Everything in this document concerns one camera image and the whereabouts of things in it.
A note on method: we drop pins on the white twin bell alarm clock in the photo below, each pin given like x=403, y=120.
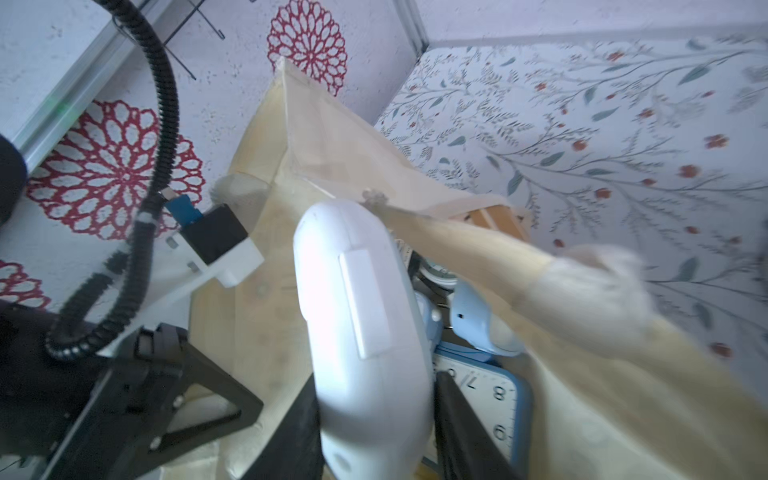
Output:
x=437, y=274

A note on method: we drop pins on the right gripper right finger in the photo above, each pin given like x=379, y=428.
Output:
x=464, y=449

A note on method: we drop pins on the beige canvas tote bag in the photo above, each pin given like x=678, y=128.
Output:
x=622, y=392

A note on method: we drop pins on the black wire wall rack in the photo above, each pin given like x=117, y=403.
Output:
x=212, y=43

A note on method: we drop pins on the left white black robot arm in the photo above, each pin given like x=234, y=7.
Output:
x=125, y=174

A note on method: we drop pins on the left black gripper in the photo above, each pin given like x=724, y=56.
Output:
x=119, y=417

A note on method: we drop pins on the light blue square alarm clock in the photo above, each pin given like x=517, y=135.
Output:
x=472, y=319

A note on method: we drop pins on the large blue square alarm clock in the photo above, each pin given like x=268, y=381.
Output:
x=502, y=401

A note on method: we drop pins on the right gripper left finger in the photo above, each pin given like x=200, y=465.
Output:
x=294, y=450

